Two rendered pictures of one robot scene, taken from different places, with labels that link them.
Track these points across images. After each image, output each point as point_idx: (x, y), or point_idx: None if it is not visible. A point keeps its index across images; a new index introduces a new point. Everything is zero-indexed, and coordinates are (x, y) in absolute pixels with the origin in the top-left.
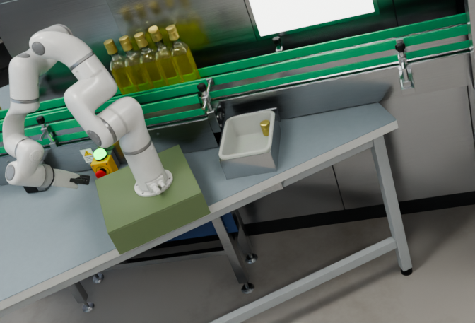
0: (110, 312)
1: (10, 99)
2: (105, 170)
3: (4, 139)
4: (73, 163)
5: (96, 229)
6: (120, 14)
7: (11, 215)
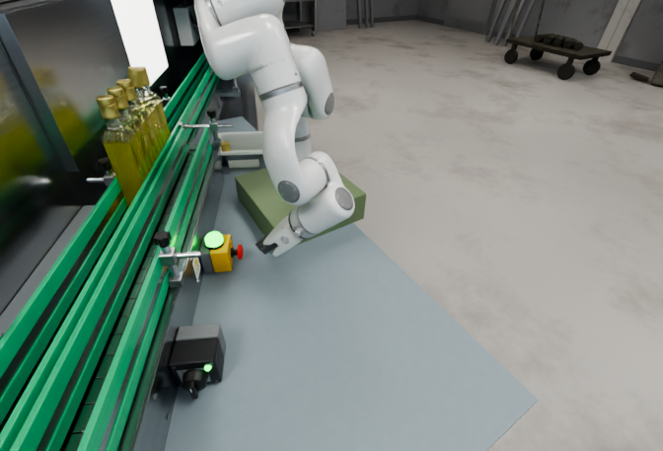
0: None
1: (292, 87)
2: (233, 248)
3: (303, 174)
4: (192, 296)
5: (327, 248)
6: (44, 77)
7: (275, 391)
